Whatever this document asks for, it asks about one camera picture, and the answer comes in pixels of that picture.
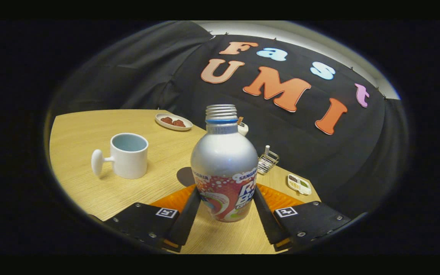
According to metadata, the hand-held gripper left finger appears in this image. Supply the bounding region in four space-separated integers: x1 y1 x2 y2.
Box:
104 185 201 253

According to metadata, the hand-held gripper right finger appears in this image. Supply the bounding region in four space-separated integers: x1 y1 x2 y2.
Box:
254 183 352 252

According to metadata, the dark round coaster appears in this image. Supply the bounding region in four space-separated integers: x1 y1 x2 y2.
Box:
176 167 196 188

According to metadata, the silver juice bottle red label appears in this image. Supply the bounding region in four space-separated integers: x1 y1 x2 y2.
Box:
190 104 259 223

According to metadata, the white cup with knob handle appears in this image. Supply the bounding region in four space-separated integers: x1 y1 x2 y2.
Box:
91 133 149 180

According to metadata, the white divided condiment dish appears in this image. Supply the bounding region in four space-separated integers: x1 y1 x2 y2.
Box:
287 174 312 196

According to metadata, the white oval plate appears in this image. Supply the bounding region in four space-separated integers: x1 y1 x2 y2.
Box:
155 113 194 131

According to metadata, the wooden table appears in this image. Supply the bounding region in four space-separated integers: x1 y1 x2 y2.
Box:
49 109 322 254

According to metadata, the metal wire holder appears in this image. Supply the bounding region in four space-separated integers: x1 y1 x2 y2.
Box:
257 149 280 175

